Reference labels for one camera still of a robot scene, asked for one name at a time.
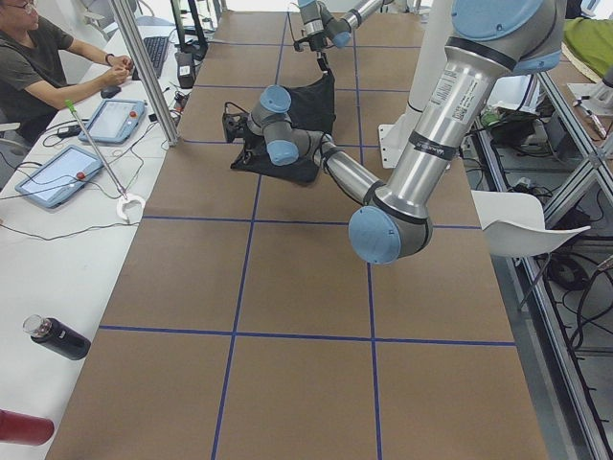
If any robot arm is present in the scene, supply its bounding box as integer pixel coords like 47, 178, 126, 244
293, 0, 390, 73
222, 1, 566, 265

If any metal grabber rod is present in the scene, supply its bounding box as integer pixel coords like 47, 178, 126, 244
64, 100, 146, 223

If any seated person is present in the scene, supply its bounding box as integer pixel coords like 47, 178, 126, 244
1, 1, 109, 145

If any black computer mouse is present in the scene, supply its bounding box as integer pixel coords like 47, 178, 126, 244
100, 85, 122, 99

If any blue teach pendant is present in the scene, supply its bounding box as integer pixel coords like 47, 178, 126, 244
85, 99, 147, 145
14, 146, 102, 209

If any lower blue teach pendant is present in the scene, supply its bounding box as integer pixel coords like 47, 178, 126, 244
14, 146, 102, 209

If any upper blue teach pendant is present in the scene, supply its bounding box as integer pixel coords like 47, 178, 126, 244
85, 99, 147, 145

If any person right hand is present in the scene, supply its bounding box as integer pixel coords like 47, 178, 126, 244
102, 54, 133, 86

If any white chair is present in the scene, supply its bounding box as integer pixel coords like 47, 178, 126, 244
471, 190, 591, 258

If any black water bottle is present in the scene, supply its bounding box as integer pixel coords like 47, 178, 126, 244
22, 314, 91, 360

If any black keyboard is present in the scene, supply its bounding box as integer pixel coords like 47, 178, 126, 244
143, 35, 170, 79

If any red bottle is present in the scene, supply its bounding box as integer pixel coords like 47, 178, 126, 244
0, 409, 55, 446

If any black t-shirt with logo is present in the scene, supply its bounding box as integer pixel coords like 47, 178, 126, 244
231, 72, 336, 185

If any aluminium frame post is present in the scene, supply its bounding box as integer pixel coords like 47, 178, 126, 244
109, 0, 179, 147

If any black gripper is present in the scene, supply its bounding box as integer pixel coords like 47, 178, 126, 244
221, 109, 249, 143
306, 35, 330, 72

